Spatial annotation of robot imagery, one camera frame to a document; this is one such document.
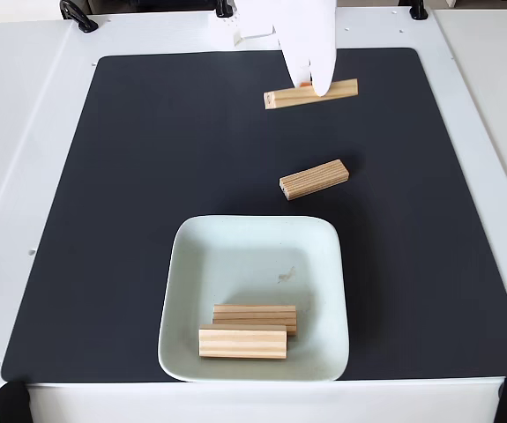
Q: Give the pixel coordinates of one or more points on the pale green square plate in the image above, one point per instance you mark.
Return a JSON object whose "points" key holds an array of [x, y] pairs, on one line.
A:
{"points": [[191, 273]]}

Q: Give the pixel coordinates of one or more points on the wooden block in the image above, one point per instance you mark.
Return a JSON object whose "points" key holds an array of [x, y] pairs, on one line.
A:
{"points": [[315, 179], [242, 343], [288, 98], [279, 313]]}

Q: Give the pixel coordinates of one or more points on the black table clamp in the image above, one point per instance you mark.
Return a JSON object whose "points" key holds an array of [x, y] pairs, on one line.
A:
{"points": [[418, 11], [79, 15]]}

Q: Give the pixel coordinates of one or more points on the black rubber mat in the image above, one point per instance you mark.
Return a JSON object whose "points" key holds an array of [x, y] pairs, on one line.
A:
{"points": [[103, 220]]}

